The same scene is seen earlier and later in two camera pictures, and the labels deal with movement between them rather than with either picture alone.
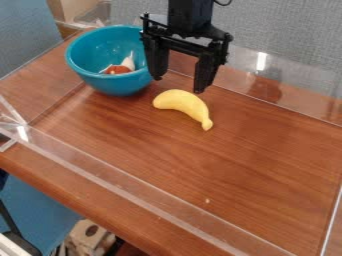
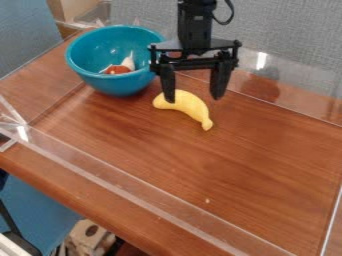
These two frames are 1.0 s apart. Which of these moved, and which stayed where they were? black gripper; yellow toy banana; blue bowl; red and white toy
Moved: black gripper
Stayed: blue bowl; yellow toy banana; red and white toy
